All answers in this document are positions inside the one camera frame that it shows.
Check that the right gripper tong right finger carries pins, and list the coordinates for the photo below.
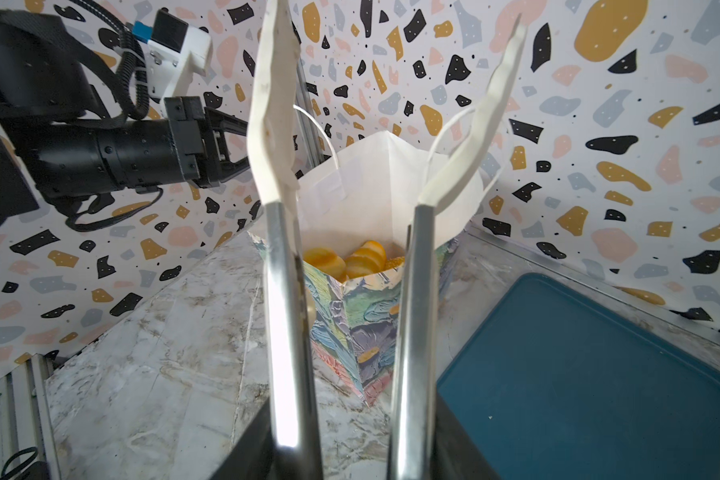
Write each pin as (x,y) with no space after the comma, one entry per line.
(414,390)

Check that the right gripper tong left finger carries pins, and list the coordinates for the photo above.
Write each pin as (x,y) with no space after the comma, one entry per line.
(293,406)

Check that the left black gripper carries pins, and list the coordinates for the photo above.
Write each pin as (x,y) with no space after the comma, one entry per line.
(75,161)

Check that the white floral paper bag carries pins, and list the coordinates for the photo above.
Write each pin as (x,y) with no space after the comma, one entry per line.
(366,191)

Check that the shell shaped striped bun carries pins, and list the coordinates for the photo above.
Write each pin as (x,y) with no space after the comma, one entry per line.
(370,258)

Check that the round striped bun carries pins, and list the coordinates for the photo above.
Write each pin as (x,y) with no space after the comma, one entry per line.
(327,261)

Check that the large sesame bread loaf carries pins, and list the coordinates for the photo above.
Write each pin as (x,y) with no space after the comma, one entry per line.
(392,263)

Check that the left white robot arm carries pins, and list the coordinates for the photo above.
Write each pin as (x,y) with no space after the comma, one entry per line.
(48,76)

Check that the teal plastic tray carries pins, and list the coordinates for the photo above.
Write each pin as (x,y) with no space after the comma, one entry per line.
(553,385)

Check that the left aluminium corner post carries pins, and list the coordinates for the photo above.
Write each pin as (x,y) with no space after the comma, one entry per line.
(310,133)

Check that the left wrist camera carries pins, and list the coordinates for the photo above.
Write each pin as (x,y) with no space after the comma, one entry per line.
(177,51)

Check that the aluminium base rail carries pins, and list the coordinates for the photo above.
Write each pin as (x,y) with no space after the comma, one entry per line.
(27,446)

